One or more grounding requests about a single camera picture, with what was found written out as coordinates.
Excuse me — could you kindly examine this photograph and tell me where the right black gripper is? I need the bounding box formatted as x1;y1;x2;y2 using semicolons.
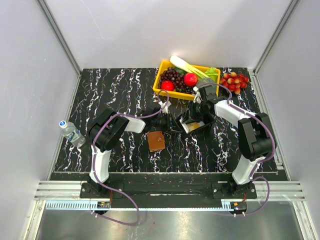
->
181;101;210;125

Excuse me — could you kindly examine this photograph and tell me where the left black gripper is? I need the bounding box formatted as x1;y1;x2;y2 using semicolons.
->
151;112;183;134

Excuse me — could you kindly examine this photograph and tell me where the black card box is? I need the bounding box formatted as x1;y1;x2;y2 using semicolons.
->
175;113;214;138

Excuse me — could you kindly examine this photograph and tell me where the brown leather card holder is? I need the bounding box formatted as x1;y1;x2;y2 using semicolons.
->
147;131;166;152

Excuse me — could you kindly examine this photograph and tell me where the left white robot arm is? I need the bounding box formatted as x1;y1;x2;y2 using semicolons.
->
87;106;182;198

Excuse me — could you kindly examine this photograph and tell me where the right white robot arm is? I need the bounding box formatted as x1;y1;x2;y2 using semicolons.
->
176;82;277;198

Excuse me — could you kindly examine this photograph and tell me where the red apple front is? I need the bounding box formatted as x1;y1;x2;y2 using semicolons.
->
160;80;175;91

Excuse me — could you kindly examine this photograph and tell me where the red apple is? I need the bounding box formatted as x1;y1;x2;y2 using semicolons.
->
160;80;175;91
183;73;198;87

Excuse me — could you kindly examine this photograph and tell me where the red apple back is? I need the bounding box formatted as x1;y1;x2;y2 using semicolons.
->
183;73;198;87

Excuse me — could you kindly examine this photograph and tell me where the green netted melon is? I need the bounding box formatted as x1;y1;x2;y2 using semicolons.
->
195;77;216;89

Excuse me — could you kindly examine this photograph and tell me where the dark purple grape bunch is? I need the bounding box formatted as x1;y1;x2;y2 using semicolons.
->
158;67;195;94

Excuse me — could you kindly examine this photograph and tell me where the green cucumber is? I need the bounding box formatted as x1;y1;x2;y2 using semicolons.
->
174;67;187;74

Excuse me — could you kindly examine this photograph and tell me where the white green leek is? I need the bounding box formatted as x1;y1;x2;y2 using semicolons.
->
169;55;208;79

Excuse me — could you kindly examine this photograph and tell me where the yellow plastic basket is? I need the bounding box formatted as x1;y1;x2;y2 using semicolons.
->
152;60;221;101

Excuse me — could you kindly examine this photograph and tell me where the red cherry cluster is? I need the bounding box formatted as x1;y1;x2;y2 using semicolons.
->
219;71;250;95

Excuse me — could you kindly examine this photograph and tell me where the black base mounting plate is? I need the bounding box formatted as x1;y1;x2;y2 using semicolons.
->
79;171;258;201

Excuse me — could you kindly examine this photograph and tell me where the clear plastic water bottle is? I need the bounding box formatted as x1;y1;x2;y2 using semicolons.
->
59;120;86;148

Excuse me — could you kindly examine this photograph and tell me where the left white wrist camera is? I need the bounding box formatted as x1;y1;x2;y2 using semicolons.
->
158;100;171;114

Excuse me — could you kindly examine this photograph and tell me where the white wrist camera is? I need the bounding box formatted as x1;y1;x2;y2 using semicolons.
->
158;100;171;114
193;86;202;104

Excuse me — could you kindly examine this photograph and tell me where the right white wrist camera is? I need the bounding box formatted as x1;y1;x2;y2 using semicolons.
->
193;86;202;104

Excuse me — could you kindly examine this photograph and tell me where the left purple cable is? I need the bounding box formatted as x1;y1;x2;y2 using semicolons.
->
90;89;172;227

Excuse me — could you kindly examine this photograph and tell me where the purple cable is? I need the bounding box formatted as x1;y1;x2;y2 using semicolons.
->
90;89;172;227
196;82;277;217

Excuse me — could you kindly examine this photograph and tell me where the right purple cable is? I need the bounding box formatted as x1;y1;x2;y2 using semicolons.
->
196;82;277;217

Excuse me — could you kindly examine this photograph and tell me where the aluminium frame rail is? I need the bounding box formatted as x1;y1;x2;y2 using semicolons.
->
34;181;305;212

